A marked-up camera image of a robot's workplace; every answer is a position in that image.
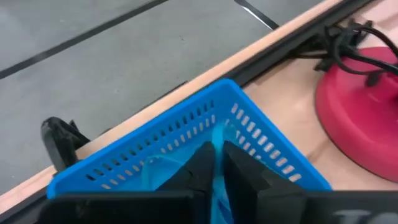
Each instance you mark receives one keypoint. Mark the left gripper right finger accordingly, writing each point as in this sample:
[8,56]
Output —
[242,177]

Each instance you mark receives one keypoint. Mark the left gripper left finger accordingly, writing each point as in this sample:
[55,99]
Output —
[199,174]

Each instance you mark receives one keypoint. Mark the blue plastic basket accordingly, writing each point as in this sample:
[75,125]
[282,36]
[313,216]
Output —
[174,116]

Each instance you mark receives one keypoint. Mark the red desk lamp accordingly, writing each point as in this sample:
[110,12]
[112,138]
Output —
[357,124]

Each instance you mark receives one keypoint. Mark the black table clamp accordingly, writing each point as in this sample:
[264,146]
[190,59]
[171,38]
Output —
[62,140]

